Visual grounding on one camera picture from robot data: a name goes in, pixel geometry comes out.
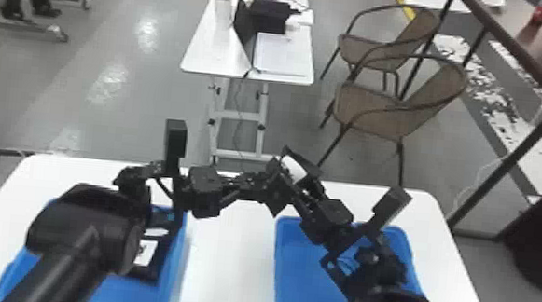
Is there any black part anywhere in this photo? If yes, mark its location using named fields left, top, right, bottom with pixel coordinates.
left=129, top=204, right=187, bottom=285

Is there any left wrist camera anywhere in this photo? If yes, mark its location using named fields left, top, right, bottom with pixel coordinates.
left=158, top=117, right=192, bottom=209

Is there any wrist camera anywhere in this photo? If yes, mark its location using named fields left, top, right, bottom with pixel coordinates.
left=158, top=117, right=192, bottom=209
left=355, top=182, right=416, bottom=244

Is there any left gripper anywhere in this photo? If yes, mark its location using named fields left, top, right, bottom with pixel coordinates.
left=184, top=163, right=271, bottom=226

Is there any dark metal railing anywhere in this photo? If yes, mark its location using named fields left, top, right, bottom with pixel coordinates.
left=433, top=0, right=542, bottom=242

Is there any white side table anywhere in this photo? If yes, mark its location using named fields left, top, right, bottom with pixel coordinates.
left=171, top=0, right=323, bottom=172

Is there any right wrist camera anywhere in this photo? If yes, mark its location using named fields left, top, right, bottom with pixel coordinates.
left=355, top=182, right=416, bottom=244

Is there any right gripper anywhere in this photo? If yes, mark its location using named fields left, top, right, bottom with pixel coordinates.
left=255, top=143, right=362, bottom=250

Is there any brown mesh chair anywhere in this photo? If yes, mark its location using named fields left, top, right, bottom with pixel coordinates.
left=318, top=0, right=445, bottom=97
left=314, top=46, right=471, bottom=192

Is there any blue tray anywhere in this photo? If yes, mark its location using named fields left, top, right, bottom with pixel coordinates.
left=0, top=191, right=189, bottom=302
left=269, top=213, right=431, bottom=302

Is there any white cable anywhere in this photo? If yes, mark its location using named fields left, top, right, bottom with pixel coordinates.
left=449, top=78, right=542, bottom=227

